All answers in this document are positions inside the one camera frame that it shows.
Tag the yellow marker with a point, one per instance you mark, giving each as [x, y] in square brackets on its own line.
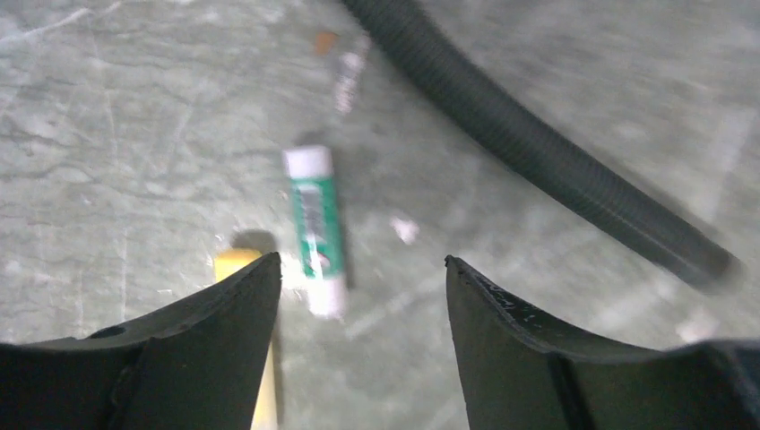
[226, 264]

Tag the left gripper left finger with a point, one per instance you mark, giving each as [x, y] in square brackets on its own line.
[183, 366]

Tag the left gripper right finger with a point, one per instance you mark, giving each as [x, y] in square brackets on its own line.
[523, 368]

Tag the green white glue stick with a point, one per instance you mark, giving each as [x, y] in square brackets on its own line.
[316, 214]

